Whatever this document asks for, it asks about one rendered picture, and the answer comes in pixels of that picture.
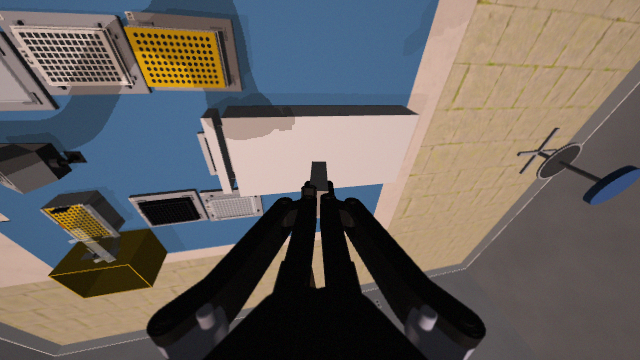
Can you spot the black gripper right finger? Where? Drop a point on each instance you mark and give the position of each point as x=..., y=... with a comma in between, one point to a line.
x=439, y=325

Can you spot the white assay plate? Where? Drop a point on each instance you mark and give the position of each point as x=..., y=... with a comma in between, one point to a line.
x=71, y=56

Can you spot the blue bench mat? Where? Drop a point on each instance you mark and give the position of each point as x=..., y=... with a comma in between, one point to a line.
x=290, y=53

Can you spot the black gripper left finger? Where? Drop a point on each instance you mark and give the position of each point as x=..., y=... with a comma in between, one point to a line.
x=192, y=324

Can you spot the black assay plate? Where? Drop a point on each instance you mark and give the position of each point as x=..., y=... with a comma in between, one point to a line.
x=167, y=211

